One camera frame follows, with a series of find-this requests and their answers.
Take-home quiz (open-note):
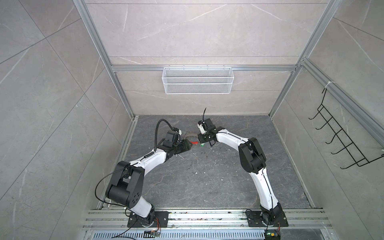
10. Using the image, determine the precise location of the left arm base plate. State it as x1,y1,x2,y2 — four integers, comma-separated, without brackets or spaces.
127,211,170,228

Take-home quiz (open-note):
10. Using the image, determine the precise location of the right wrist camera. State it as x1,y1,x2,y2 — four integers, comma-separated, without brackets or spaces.
198,119,216,135

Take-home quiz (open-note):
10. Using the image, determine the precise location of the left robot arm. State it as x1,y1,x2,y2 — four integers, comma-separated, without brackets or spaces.
106,139,193,220

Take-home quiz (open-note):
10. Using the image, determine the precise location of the white wire mesh basket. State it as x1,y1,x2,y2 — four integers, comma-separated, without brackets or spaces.
162,67,235,95

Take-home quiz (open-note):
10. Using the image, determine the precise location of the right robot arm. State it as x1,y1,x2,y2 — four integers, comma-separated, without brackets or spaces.
198,124,284,226

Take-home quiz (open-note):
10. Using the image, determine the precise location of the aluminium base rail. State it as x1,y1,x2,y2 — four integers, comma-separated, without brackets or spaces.
80,209,332,230

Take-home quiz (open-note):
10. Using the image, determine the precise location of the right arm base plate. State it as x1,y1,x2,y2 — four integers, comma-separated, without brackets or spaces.
245,210,289,227

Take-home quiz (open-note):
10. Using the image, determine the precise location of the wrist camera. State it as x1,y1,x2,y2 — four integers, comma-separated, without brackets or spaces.
198,119,216,135
163,128,182,148

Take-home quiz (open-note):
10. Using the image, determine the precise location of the black corrugated cable conduit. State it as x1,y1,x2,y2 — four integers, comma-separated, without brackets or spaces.
153,118,175,151

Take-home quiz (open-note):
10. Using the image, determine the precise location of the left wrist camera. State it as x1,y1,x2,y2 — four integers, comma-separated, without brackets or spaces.
163,128,182,148

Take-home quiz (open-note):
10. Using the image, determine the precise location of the black wire hook rack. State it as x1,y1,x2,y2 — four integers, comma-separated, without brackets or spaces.
308,88,384,170

